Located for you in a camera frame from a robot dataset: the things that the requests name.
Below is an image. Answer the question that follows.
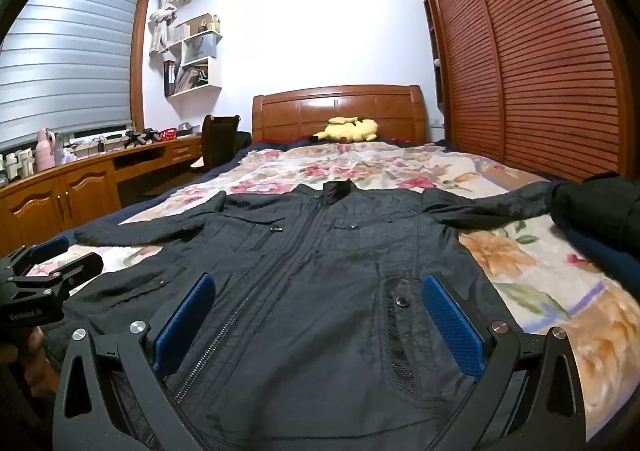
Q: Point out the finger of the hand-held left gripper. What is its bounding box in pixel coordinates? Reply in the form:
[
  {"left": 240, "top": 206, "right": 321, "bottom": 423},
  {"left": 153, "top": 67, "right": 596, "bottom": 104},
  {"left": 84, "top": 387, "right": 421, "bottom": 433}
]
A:
[
  {"left": 0, "top": 236, "right": 71, "bottom": 282},
  {"left": 11, "top": 254, "right": 104, "bottom": 300}
]

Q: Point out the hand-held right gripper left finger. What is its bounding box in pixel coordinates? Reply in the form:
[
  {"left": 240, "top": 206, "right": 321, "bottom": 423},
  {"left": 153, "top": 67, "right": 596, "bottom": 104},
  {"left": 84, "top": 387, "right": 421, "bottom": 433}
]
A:
[{"left": 52, "top": 272, "right": 217, "bottom": 451}]

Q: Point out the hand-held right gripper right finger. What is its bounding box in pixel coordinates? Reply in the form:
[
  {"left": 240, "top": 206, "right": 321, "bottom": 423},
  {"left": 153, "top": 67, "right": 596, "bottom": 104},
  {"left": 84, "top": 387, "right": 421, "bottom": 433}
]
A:
[{"left": 421, "top": 273, "right": 587, "bottom": 451}]

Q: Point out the black jacket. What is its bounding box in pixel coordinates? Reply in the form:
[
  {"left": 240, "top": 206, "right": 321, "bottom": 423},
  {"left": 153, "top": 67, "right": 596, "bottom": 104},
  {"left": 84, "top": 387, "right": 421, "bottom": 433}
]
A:
[{"left": 42, "top": 179, "right": 556, "bottom": 451}]

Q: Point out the person's left hand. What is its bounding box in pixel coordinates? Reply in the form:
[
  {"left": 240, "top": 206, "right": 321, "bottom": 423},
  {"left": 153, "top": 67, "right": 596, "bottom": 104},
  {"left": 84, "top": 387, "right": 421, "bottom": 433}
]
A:
[{"left": 20, "top": 326, "right": 56, "bottom": 397}]

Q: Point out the wooden desk cabinet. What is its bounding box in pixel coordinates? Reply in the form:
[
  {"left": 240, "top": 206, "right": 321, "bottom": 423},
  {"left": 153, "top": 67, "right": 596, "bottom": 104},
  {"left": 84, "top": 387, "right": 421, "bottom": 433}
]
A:
[{"left": 0, "top": 133, "right": 205, "bottom": 257}]

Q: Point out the row of white containers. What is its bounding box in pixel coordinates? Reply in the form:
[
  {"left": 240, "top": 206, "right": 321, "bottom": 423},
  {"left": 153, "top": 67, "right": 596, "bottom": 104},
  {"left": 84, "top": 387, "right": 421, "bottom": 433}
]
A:
[{"left": 0, "top": 148, "right": 36, "bottom": 182}]

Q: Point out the pink bottle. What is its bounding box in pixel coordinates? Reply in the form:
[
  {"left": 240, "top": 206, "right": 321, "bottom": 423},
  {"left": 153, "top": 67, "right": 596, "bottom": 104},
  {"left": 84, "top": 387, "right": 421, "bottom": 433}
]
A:
[{"left": 36, "top": 127, "right": 56, "bottom": 170}]

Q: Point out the floral blanket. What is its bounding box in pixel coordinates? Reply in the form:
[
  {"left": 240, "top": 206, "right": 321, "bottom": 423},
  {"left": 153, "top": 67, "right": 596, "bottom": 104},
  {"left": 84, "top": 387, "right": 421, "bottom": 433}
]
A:
[{"left": 25, "top": 141, "right": 640, "bottom": 442}]

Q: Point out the black tripod gadget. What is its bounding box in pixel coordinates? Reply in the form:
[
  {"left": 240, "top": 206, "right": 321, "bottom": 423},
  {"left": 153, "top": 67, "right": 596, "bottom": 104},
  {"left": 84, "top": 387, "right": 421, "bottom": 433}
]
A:
[{"left": 124, "top": 129, "right": 160, "bottom": 148}]

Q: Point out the blue folded garment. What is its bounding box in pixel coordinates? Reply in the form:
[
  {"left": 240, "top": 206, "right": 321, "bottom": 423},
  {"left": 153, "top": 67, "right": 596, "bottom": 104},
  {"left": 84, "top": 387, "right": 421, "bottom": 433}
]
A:
[{"left": 565, "top": 228, "right": 640, "bottom": 297}]

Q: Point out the black puffy folded garment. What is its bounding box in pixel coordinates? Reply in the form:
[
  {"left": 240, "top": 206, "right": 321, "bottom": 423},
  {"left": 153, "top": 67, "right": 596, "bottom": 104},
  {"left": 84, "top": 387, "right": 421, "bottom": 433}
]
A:
[{"left": 550, "top": 172, "right": 640, "bottom": 257}]

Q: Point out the dark brown chair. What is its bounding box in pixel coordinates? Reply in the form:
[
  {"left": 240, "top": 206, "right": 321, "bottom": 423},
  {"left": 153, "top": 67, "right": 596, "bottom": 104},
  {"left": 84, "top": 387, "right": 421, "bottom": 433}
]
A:
[{"left": 191, "top": 114, "right": 251, "bottom": 174}]

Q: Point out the grey window blind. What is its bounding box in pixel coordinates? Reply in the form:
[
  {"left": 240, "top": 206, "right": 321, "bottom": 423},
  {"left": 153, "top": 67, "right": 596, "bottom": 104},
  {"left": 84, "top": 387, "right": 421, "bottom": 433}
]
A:
[{"left": 0, "top": 0, "right": 142, "bottom": 149}]

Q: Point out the yellow plush toy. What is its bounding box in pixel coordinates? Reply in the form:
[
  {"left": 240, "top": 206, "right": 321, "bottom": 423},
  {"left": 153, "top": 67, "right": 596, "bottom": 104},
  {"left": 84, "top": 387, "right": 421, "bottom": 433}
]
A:
[{"left": 309, "top": 116, "right": 379, "bottom": 144}]

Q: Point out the wooden bed headboard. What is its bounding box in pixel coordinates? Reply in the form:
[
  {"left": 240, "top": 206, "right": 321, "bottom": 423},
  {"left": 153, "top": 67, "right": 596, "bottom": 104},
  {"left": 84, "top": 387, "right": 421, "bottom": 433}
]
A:
[{"left": 251, "top": 85, "right": 430, "bottom": 146}]

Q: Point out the white paper bag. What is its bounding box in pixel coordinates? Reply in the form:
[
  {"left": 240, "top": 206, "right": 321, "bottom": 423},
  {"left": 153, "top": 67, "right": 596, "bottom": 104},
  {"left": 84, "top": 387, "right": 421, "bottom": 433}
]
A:
[{"left": 181, "top": 33, "right": 207, "bottom": 62}]

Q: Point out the tied beige curtain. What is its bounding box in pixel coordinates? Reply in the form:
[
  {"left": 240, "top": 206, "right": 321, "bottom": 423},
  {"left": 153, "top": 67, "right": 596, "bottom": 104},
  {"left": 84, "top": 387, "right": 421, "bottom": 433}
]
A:
[{"left": 149, "top": 0, "right": 193, "bottom": 55}]

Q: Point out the wooden louvred wardrobe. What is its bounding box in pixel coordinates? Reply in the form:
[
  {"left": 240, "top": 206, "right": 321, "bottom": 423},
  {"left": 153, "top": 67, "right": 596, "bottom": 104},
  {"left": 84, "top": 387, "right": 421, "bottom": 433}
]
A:
[{"left": 414, "top": 0, "right": 633, "bottom": 184}]

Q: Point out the wooden window frame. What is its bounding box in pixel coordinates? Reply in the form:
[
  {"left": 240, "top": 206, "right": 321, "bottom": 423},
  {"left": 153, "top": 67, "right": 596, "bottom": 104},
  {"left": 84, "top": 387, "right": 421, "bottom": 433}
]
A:
[{"left": 60, "top": 0, "right": 152, "bottom": 134}]

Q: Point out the white wall shelf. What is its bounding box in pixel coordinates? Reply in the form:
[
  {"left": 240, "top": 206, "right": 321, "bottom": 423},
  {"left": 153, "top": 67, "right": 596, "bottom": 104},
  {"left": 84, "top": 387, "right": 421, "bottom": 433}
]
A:
[{"left": 164, "top": 13, "right": 223, "bottom": 99}]

